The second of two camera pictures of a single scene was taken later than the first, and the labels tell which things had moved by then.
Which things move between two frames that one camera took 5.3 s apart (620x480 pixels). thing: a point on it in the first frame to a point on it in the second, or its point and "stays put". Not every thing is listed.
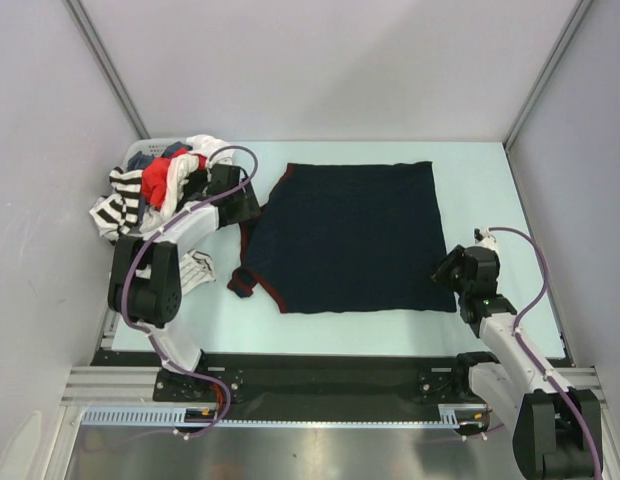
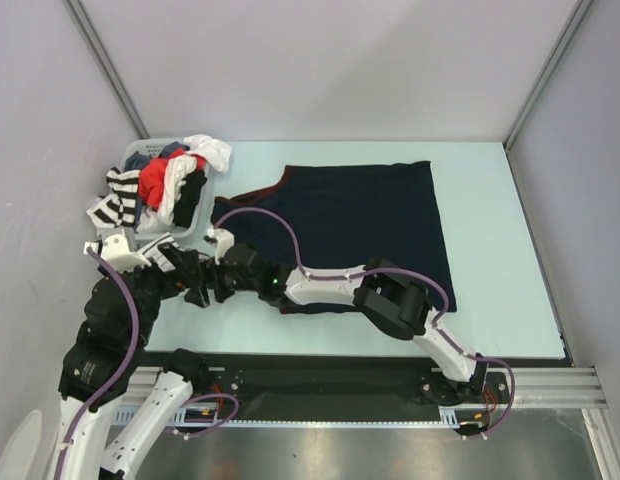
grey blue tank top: (137, 160) stays put
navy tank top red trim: (347, 238) stays put
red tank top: (153, 173) stays put
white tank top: (205, 145) stays put
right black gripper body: (450, 270) to (227, 282)
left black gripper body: (245, 204) to (183, 275)
